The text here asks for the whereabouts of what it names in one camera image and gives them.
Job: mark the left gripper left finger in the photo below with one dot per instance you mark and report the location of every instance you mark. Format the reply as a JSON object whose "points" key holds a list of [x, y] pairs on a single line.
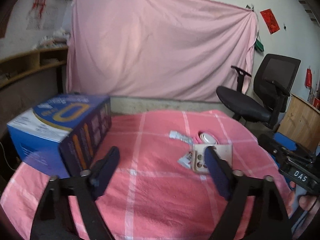
{"points": [[102, 172]]}

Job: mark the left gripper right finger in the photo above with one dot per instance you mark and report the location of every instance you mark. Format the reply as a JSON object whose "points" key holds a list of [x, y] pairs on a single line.
{"points": [[219, 170]]}

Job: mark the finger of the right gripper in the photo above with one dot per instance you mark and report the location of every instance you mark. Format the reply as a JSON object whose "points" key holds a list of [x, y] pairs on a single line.
{"points": [[290, 144], [277, 150]]}

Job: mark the beige pill box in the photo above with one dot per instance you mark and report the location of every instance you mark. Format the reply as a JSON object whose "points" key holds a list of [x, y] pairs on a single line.
{"points": [[198, 165]]}

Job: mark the small white red packet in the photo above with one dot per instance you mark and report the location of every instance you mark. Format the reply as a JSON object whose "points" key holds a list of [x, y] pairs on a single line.
{"points": [[187, 160]]}

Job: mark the white sachet strip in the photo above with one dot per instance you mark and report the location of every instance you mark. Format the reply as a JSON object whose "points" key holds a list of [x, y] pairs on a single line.
{"points": [[178, 136]]}

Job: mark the person's right hand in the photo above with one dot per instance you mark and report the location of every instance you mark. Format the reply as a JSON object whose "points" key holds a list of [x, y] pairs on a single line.
{"points": [[307, 203]]}

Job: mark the wooden cabinet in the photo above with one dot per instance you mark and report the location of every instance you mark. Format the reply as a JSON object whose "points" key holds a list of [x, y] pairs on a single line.
{"points": [[301, 123]]}

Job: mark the blue cardboard box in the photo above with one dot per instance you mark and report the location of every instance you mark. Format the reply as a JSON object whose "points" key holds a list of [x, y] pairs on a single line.
{"points": [[62, 135]]}

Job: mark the black office chair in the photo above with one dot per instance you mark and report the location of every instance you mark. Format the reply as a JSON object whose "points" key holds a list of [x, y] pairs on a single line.
{"points": [[272, 84]]}

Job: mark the green hanging item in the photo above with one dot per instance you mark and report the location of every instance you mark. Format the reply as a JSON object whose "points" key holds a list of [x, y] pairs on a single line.
{"points": [[259, 47]]}

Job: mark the wooden shelf desk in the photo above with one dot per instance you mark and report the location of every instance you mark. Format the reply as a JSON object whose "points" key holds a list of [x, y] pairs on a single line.
{"points": [[23, 65]]}

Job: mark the pink hanging sheet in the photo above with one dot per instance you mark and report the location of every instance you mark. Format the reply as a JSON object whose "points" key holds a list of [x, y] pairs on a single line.
{"points": [[166, 49]]}

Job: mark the stack of books and papers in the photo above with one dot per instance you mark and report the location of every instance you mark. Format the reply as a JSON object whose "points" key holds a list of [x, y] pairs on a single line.
{"points": [[59, 38]]}

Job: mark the red paper wall decoration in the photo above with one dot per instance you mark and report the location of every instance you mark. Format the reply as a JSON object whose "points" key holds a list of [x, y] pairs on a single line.
{"points": [[270, 21]]}

